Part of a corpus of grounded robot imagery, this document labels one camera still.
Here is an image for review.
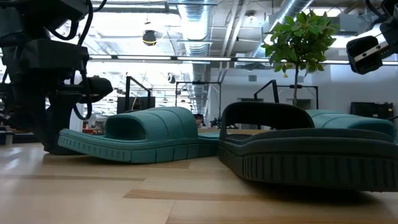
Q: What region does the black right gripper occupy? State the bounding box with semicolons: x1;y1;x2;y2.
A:
346;18;398;75

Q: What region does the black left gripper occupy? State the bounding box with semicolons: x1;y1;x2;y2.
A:
12;40;113;155

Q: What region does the teal rubber slide sandal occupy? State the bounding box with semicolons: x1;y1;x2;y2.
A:
306;108;398;139
57;106;221;165

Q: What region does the black rubber slide sandal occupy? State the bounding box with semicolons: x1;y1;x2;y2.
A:
217;101;398;192

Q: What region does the white pillar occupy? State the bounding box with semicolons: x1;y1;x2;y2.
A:
70;104;85;131

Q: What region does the black equipment case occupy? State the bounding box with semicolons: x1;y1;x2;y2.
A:
350;101;395;121

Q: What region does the black background monitor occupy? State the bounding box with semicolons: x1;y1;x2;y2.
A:
116;96;156;114

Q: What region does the green leafy plant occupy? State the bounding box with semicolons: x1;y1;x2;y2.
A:
260;9;340;106

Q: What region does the black hanging ceiling lamp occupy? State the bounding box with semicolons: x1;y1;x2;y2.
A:
142;29;158;47

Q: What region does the person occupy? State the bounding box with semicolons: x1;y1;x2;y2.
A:
193;113;205;128

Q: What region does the long ceiling light strip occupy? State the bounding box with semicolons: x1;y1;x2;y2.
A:
88;55;398;65

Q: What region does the black frame wooden shelf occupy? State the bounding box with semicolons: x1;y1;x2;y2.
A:
124;75;280;136

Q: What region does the black background station frame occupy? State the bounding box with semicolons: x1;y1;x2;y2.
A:
276;83;320;110
175;80;223;119

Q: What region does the silver ceiling duct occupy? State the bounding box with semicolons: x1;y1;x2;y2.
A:
253;0;312;58
177;0;215;114

